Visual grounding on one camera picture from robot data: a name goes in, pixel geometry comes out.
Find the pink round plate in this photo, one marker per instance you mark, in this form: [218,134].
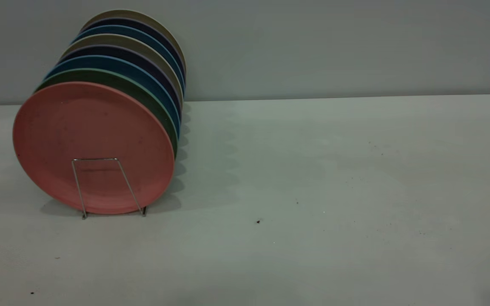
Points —
[92,140]

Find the green round plate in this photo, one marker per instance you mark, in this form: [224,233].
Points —
[143,89]

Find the dark purple round plate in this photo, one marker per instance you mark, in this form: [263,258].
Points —
[130,54]
[143,25]

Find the blue round plate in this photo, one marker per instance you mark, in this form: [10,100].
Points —
[134,33]
[121,64]

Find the beige round plate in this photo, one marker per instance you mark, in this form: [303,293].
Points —
[117,40]
[130,13]

